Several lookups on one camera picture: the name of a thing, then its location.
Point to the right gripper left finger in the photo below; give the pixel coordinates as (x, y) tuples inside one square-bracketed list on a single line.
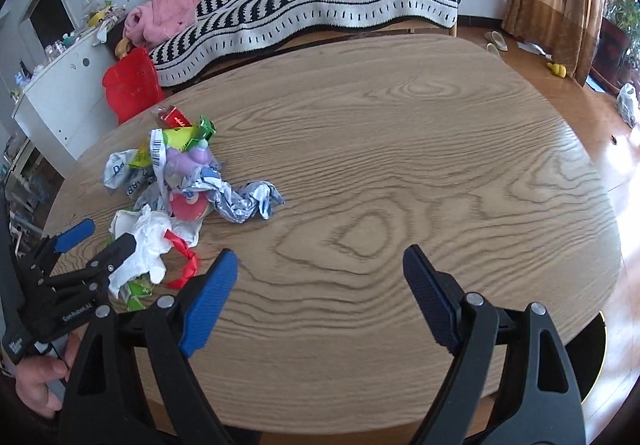
[(203, 300)]

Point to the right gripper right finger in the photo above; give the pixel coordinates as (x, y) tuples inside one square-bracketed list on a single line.
[(437, 295)]

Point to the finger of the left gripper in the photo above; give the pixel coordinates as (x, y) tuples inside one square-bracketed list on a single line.
[(50, 248), (112, 254)]

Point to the black gold-rimmed trash bin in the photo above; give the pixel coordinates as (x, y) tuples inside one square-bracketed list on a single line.
[(586, 352)]

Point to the person's left hand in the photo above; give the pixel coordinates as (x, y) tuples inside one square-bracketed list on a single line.
[(33, 375)]

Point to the white crumpled tissue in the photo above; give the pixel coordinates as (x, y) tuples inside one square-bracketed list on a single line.
[(148, 228)]

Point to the pink round lid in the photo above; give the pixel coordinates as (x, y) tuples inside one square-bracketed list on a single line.
[(188, 207)]

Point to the blue white crumpled wrapper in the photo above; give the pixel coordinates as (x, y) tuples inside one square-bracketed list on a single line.
[(236, 205)]

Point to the purple plastic bottle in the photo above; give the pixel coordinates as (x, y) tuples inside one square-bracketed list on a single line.
[(181, 164)]

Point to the white cabinet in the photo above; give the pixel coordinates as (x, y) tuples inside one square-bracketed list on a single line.
[(62, 110)]

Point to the red small packet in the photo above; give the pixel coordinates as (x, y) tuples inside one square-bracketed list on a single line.
[(170, 117)]

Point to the green yellow snack wrapper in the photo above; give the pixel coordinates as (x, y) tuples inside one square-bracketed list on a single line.
[(184, 138)]

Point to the oval wooden table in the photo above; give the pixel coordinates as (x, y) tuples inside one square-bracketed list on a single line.
[(375, 145)]

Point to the red plastic bag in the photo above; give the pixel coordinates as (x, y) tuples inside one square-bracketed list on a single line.
[(131, 85)]

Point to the pink blanket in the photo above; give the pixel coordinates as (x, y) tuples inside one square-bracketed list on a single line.
[(154, 22)]

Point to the near beige slipper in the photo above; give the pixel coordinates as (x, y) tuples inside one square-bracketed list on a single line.
[(493, 50)]

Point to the beige slipper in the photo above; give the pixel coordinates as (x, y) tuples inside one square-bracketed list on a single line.
[(493, 50), (494, 37)]

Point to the yellow toy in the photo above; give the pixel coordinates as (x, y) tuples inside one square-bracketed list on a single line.
[(557, 69)]

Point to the far beige slipper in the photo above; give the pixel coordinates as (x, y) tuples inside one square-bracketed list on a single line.
[(494, 37)]

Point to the white plastic bag on floor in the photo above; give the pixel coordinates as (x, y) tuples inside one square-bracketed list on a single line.
[(627, 104)]

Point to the potted green plant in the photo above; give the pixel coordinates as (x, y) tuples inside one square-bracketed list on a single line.
[(617, 57)]

